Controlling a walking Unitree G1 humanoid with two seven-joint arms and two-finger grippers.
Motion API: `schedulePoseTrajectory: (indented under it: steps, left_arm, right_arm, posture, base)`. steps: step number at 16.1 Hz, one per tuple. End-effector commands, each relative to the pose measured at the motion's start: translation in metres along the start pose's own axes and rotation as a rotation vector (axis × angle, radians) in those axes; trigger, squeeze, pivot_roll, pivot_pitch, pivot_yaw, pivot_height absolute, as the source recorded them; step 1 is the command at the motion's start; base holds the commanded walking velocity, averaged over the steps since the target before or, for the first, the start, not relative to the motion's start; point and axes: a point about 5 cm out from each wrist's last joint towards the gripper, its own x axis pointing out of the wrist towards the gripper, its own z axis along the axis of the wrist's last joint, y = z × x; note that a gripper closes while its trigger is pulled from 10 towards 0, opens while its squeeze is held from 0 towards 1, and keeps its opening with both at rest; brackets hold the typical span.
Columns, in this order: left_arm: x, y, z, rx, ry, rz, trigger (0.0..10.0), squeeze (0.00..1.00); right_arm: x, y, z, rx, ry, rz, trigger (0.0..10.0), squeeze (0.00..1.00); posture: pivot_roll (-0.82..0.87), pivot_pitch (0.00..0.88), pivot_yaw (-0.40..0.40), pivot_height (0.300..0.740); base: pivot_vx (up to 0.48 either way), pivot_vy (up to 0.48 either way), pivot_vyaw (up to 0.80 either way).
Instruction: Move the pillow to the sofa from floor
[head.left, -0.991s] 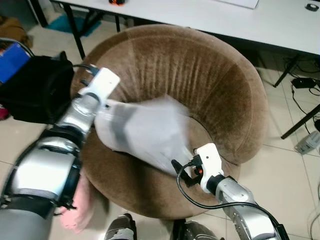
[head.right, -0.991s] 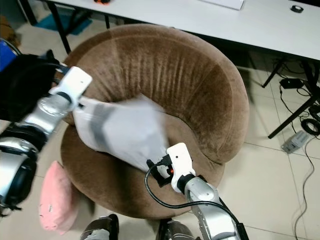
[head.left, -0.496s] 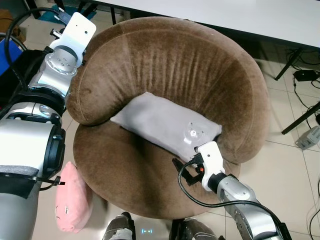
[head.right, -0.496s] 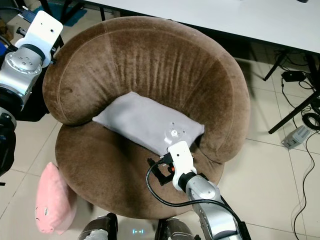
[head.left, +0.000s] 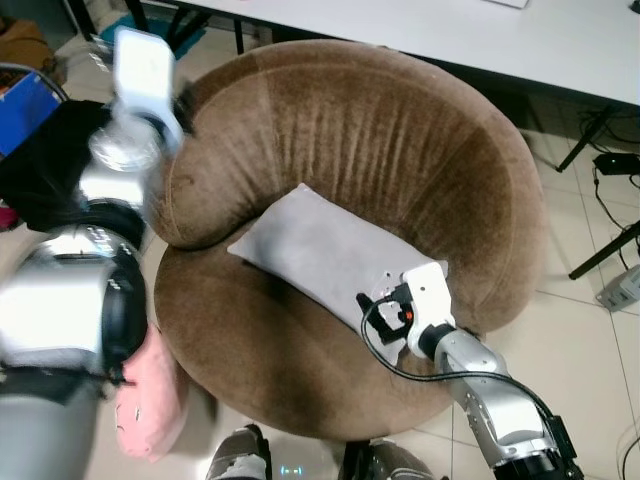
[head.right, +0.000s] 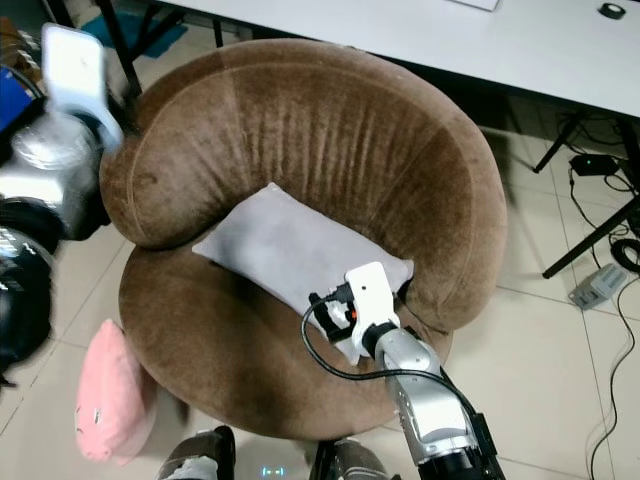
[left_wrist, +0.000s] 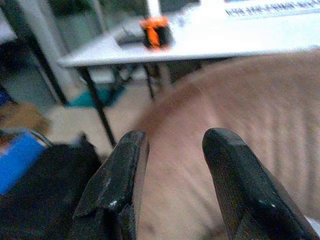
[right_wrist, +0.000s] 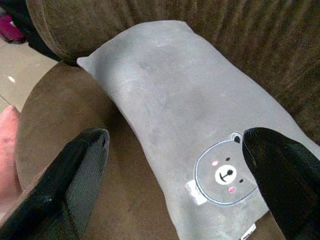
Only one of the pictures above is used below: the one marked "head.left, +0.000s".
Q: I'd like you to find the grey bear print pillow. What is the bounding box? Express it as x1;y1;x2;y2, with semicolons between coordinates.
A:
227;182;452;367

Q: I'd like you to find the brown velvet round sofa chair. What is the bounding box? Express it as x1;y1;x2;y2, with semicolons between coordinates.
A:
149;38;550;443

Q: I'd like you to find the pink cartoon print pillow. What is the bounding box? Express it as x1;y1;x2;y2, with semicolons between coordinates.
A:
112;323;192;463

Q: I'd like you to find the black bag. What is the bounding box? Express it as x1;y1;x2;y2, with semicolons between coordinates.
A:
0;98;113;233

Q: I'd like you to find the silver right robot leg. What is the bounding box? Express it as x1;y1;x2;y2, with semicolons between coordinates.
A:
338;439;443;480

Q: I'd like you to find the silver robot leg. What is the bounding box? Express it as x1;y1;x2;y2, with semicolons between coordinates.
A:
338;439;443;480
204;424;274;480

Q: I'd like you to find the black power adapter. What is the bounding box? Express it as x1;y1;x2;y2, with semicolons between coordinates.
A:
592;151;640;180

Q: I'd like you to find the blue box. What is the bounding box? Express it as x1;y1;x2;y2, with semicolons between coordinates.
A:
0;64;67;157

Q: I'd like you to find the silver left robot leg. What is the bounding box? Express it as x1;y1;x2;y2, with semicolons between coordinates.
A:
204;424;274;480

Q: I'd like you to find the grey power strip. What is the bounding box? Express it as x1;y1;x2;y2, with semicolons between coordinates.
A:
596;264;640;314

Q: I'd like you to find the white table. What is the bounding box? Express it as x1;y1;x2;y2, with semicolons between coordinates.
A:
188;0;640;107

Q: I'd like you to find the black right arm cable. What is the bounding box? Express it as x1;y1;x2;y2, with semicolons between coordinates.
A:
359;298;563;443

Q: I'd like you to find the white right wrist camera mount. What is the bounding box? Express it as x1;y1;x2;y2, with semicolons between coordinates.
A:
399;261;457;362

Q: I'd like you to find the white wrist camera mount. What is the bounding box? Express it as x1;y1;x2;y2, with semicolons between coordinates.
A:
399;261;457;362
111;26;187;153

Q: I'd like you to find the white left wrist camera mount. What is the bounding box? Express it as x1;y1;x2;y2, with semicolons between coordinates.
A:
111;26;187;153

